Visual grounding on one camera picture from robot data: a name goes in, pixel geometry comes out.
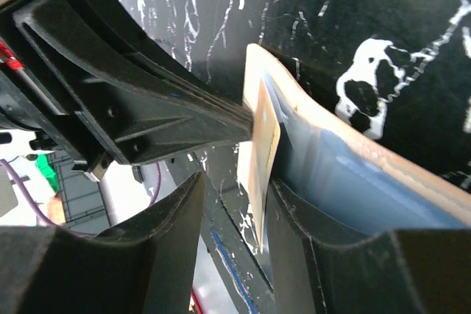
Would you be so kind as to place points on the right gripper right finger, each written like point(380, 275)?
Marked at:
point(320, 265)

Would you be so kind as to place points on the gold VIP card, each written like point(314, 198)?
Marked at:
point(265, 139)

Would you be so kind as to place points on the beige leather card holder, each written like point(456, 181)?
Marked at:
point(260, 63)

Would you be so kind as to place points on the blue plastic card sleeves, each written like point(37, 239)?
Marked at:
point(321, 169)

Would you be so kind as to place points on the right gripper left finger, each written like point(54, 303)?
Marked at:
point(142, 265)

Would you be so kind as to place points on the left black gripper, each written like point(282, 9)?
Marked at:
point(70, 78)

